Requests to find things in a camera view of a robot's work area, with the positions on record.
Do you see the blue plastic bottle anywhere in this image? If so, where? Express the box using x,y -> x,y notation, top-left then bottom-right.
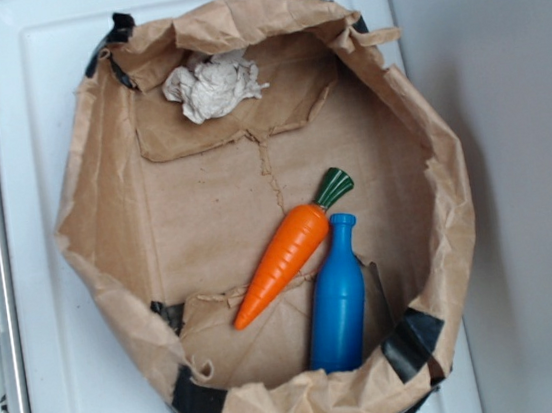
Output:
310,213 -> 366,373

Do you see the crumpled white paper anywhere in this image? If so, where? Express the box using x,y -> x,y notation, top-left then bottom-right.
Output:
163,48 -> 270,124

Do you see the brown paper bag bin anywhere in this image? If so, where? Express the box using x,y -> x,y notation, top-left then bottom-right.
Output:
56,0 -> 476,413

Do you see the orange toy carrot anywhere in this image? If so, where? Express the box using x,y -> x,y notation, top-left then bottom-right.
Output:
233,167 -> 354,331

